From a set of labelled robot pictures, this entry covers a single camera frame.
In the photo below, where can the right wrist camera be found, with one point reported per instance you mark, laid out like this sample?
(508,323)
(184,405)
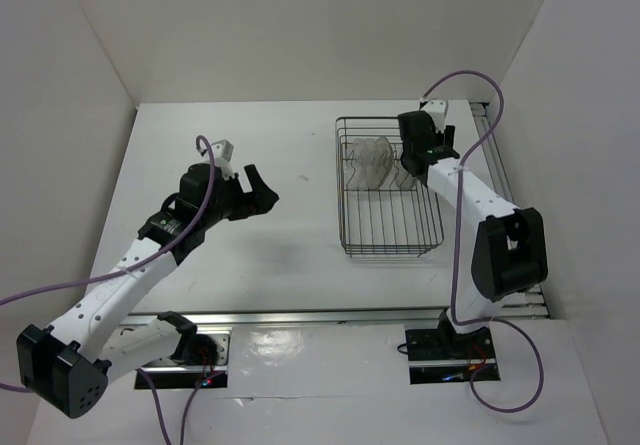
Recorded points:
(437,110)

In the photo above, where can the clear plate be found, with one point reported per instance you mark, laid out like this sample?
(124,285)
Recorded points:
(382,161)
(403,180)
(359,155)
(367,182)

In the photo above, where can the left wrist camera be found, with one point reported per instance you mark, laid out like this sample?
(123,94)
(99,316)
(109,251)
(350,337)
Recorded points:
(219,153)

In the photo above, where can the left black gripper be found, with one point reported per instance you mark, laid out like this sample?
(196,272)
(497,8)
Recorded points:
(249,203)

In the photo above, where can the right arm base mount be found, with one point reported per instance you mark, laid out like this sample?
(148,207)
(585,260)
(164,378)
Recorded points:
(440,356)

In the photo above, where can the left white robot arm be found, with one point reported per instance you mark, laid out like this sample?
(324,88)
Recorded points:
(70,363)

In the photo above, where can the wire dish rack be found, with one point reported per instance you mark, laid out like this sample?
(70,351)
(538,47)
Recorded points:
(385,222)

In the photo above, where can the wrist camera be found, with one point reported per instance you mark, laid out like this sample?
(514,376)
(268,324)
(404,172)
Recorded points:
(219,153)
(437,110)

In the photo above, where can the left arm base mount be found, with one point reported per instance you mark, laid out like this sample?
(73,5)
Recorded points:
(207,365)

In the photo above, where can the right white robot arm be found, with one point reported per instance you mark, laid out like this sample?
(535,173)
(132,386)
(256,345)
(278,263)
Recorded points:
(499,248)

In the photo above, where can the aluminium front rail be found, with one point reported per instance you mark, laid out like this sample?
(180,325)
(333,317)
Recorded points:
(301,317)

